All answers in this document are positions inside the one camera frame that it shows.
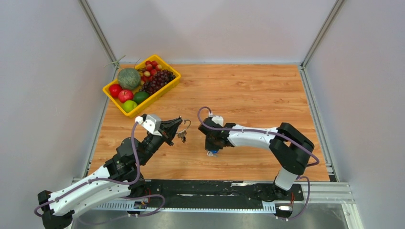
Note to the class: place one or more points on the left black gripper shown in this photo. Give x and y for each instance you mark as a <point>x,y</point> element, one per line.
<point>168,129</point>

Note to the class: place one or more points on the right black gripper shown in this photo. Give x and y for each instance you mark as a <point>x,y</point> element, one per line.
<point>208,146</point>

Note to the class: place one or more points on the blue-capped key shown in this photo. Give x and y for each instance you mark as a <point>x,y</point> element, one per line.
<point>212,153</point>

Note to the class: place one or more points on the silver keyring with keys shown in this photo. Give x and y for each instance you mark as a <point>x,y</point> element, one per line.
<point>182,134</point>

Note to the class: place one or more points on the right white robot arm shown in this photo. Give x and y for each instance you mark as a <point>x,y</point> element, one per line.
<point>289,146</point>

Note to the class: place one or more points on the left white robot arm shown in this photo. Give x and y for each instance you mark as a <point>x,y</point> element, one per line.
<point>119,177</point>

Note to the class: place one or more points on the dark green avocado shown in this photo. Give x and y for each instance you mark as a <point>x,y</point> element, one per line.
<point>140,97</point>

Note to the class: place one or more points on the dark purple grape bunch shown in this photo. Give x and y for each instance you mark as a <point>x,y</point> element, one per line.
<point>158,81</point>

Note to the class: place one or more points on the light green apple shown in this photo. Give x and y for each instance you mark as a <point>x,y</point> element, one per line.
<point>129,105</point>

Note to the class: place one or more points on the red-pink apple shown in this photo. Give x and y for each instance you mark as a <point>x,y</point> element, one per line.
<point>125,95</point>

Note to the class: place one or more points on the green melon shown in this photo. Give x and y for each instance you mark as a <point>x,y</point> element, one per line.
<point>129,78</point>

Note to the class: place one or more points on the red apple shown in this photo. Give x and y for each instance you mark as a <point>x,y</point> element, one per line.
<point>114,90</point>

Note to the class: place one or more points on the white zip tie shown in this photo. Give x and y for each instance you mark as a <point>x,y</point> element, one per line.
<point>116,63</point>

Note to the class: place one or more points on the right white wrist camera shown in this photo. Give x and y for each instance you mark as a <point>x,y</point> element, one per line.
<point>217,119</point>

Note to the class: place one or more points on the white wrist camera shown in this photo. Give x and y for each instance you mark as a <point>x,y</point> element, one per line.
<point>150,122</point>
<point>217,119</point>

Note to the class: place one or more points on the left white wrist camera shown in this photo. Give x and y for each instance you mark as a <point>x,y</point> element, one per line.
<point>150,122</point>

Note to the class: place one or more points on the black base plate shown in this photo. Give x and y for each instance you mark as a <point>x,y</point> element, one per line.
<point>205,194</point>

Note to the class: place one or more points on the left aluminium frame post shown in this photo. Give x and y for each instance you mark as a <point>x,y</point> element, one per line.
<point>97,29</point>

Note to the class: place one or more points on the aluminium frame post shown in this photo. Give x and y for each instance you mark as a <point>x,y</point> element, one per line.
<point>322,32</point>
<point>97,29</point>

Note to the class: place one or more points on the right aluminium frame post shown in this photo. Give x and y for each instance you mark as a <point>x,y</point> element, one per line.
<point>322,32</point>

